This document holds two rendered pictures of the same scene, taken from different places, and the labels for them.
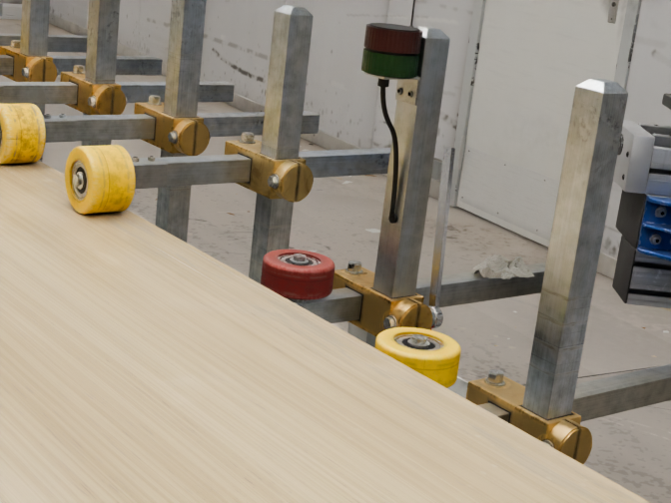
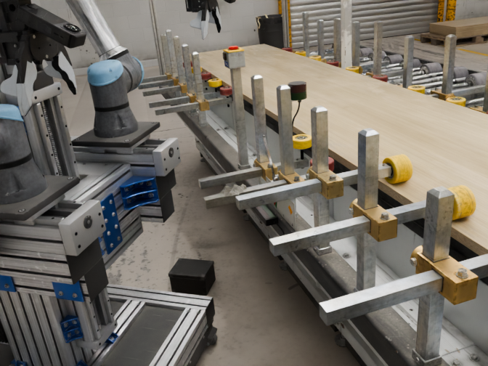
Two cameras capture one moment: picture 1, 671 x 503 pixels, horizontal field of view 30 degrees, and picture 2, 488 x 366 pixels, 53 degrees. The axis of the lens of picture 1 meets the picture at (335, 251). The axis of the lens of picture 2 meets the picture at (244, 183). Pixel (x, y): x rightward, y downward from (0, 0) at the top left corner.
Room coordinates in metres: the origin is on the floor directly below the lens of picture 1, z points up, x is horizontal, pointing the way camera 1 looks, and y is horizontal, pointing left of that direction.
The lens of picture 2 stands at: (2.84, 0.37, 1.53)
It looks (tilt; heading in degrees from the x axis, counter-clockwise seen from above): 24 degrees down; 202
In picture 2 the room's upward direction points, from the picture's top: 5 degrees counter-clockwise
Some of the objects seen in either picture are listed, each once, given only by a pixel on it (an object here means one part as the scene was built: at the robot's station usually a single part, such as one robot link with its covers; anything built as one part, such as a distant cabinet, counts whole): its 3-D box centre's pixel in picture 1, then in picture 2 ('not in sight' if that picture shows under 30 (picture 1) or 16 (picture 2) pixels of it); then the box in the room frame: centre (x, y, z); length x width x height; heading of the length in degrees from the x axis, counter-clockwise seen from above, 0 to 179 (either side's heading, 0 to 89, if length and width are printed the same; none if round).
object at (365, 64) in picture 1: (389, 62); (297, 94); (1.33, -0.03, 1.13); 0.06 x 0.06 x 0.02
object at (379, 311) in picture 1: (376, 305); (291, 181); (1.37, -0.06, 0.85); 0.13 x 0.06 x 0.05; 39
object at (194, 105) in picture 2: not in sight; (194, 106); (0.45, -0.87, 0.83); 0.43 x 0.03 x 0.04; 129
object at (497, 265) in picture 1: (499, 262); (233, 188); (1.52, -0.21, 0.87); 0.09 x 0.07 x 0.02; 129
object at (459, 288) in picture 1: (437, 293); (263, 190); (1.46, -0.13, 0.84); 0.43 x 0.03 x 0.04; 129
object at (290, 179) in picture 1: (267, 170); (324, 181); (1.57, 0.10, 0.95); 0.13 x 0.06 x 0.05; 39
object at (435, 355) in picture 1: (411, 393); (301, 150); (1.10, -0.09, 0.85); 0.08 x 0.08 x 0.11
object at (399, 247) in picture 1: (400, 242); (287, 156); (1.36, -0.07, 0.93); 0.03 x 0.03 x 0.48; 39
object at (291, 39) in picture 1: (275, 195); (320, 186); (1.55, 0.08, 0.92); 0.03 x 0.03 x 0.48; 39
